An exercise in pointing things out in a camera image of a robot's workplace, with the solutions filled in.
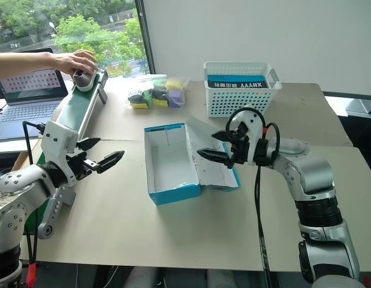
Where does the blue cardboard box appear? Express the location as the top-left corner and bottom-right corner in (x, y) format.
(144, 116), (242, 206)

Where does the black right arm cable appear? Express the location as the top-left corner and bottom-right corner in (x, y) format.
(225, 107), (281, 288)

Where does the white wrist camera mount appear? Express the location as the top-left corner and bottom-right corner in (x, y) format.
(231, 108), (267, 148)
(40, 121), (79, 187)

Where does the person's bare hand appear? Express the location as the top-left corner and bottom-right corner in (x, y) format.
(55, 49), (99, 76)

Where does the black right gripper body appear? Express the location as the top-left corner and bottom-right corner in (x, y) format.
(225, 124), (256, 169)

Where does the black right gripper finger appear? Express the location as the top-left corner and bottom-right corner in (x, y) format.
(196, 148), (231, 164)
(211, 130), (234, 141)

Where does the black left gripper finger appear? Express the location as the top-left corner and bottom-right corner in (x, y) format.
(75, 137), (101, 151)
(96, 150), (125, 175)

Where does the grey laptop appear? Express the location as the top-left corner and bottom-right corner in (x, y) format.
(0, 47), (70, 143)

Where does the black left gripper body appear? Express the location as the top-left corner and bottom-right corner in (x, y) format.
(66, 149), (99, 181)

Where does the grey and white shoe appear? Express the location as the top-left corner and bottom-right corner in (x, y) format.
(72, 69), (95, 92)

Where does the white perforated plastic basket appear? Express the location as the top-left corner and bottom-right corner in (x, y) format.
(203, 61), (283, 119)

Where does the clear plastic bag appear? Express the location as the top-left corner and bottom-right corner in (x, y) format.
(121, 76), (192, 111)

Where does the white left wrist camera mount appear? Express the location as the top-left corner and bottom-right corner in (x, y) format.
(40, 121), (79, 187)

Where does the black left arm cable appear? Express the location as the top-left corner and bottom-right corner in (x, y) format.
(22, 121), (47, 166)

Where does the green conveyor belt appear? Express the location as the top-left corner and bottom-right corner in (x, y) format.
(24, 70), (110, 240)

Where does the blue printed box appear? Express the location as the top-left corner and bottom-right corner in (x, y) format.
(207, 74), (270, 90)

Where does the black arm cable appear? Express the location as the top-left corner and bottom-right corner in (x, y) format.
(22, 121), (47, 166)
(225, 107), (281, 288)

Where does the red tape on cable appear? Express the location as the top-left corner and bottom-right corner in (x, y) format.
(26, 262), (38, 288)

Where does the grey side desk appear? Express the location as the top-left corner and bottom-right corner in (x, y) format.
(322, 91), (371, 121)

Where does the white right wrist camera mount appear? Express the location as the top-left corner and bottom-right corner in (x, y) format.
(231, 108), (267, 148)

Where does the black window frame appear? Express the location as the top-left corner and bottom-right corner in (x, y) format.
(134, 0), (156, 76)

